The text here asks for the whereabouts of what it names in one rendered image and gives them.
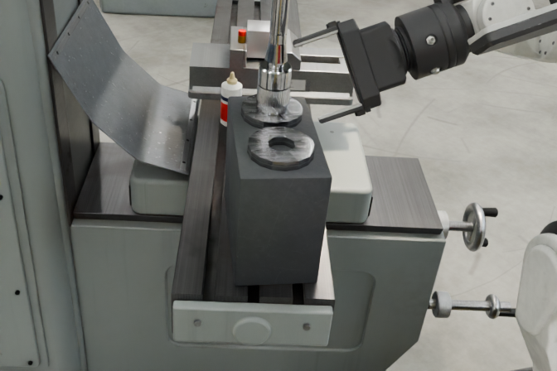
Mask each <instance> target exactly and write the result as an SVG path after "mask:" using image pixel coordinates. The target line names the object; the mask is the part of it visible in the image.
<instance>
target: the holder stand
mask: <svg viewBox="0 0 557 371"><path fill-rule="evenodd" d="M256 99H257V94H254V95H251V96H230V97H229V98H228V109H227V132H226V155H225V207H226V214H227V222H228V230H229V238H230V253H231V261H232V269H233V277H234V284H235V285H236V286H253V285H273V284H295V283H315V282H317V278H318V273H319V267H320V261H321V255H322V244H323V238H324V233H325V227H326V221H327V210H328V204H329V198H330V193H331V187H332V174H331V172H330V170H329V167H328V164H327V160H326V158H325V155H324V152H323V150H322V145H321V143H320V141H319V138H318V135H317V131H316V128H315V126H314V123H313V120H312V116H311V114H310V111H309V108H308V105H307V102H306V99H305V98H304V97H289V105H288V111H287V112H286V113H283V114H280V115H268V114H265V113H261V112H260V111H259V110H258V109H257V108H256Z"/></svg>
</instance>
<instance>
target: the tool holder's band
mask: <svg viewBox="0 0 557 371"><path fill-rule="evenodd" d="M292 68H293V67H292V66H291V65H290V64H289V63H288V62H285V63H284V66H283V68H281V69H272V68H270V67H268V61H266V60H264V61H262V62H261V63H259V73H260V74H261V75H262V76H263V77H265V78H268V79H272V80H282V79H286V78H288V77H289V76H291V74H292Z"/></svg>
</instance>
